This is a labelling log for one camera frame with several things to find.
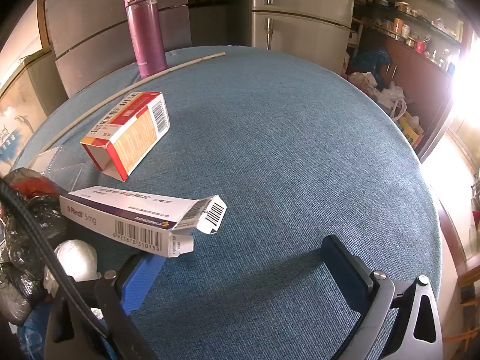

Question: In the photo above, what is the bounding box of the black cable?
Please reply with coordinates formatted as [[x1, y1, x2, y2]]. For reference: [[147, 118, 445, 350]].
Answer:
[[0, 177, 110, 338]]

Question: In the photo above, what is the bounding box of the white Plendil medicine box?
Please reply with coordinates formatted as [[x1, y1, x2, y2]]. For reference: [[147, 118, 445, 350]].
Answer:
[[59, 186, 227, 258]]

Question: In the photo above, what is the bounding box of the black plastic trash bag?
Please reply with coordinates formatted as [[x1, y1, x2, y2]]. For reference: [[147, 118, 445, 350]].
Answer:
[[1, 189, 68, 306]]

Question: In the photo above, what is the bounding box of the pile of plastic bags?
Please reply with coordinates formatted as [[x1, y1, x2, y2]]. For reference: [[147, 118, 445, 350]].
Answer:
[[346, 48, 424, 149]]

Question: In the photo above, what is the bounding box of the grey cabinet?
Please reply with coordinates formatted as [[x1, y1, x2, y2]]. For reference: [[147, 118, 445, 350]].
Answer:
[[45, 0, 191, 96]]

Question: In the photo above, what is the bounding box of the purple thermos bottle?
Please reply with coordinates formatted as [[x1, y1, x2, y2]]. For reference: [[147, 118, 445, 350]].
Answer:
[[124, 0, 168, 79]]

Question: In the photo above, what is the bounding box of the wooden shelf with jars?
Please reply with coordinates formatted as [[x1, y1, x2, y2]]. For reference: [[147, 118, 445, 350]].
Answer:
[[353, 0, 467, 161]]

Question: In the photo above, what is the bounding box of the white chest freezer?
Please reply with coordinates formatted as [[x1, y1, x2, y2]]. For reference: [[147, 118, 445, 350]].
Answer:
[[0, 48, 68, 176]]

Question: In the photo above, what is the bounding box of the red plastic bag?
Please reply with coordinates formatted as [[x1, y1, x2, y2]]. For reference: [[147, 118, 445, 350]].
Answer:
[[4, 167, 61, 199]]

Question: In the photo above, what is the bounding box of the white thin rod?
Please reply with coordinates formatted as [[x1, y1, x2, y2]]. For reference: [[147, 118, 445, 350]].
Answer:
[[39, 51, 226, 154]]

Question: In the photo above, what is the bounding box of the white paper ball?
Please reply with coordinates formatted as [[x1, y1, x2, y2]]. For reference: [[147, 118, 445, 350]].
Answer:
[[54, 240, 100, 282]]

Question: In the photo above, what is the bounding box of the blue tablecloth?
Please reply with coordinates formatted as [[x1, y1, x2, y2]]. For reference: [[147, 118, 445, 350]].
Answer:
[[16, 46, 442, 359]]

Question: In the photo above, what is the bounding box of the orange white medicine box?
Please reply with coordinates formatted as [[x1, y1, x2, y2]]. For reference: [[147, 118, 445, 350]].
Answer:
[[80, 92, 170, 181]]

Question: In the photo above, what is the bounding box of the silver refrigerator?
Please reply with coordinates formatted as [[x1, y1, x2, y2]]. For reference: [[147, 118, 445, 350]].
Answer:
[[250, 0, 354, 74]]

